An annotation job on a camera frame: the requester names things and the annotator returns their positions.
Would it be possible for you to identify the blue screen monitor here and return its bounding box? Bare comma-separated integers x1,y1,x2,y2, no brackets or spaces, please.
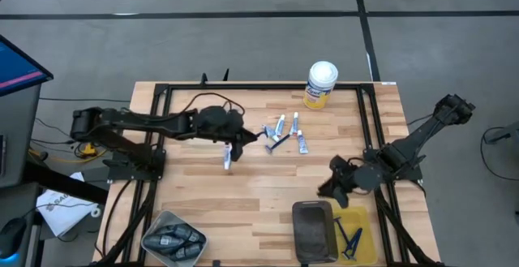
0,34,54,97

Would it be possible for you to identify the white printed paper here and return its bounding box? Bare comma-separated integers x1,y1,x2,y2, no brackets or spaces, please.
35,171,101,238

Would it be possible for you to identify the light grey plastic bin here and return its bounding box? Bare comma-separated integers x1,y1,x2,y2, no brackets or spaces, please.
139,209,208,267

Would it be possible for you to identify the black metal table frame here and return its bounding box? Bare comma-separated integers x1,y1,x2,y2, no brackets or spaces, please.
92,80,444,267

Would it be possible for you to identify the black computer mouse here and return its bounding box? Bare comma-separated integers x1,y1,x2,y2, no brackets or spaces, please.
0,217,28,260

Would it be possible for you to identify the Lysol wipes canister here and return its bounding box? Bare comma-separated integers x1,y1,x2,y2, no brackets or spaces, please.
302,60,340,110

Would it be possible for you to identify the black floor stand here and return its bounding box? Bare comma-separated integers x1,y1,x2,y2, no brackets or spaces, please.
482,119,519,149

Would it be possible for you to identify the yellow plastic bin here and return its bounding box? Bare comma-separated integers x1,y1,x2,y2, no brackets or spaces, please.
331,205,379,266

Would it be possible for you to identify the dark hanging cable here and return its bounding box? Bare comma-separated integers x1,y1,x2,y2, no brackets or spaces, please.
101,179,135,260

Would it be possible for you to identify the yellow cable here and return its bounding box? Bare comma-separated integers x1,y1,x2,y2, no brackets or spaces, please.
27,140,107,165

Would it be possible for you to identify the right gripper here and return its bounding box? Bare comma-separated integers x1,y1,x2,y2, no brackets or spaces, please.
316,154,358,210

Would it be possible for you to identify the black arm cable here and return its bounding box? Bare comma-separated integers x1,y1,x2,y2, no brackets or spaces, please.
178,91,247,117

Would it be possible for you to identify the black desk beam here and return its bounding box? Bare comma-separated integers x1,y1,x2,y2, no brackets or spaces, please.
22,163,109,205

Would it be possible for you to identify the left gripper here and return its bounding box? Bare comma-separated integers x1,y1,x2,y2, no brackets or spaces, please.
195,105,260,163

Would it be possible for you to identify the thin black floor cable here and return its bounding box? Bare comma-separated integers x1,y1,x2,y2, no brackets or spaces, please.
38,96,131,103

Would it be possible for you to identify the dark smoke plastic bin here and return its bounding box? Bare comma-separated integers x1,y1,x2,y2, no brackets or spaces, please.
291,200,340,265

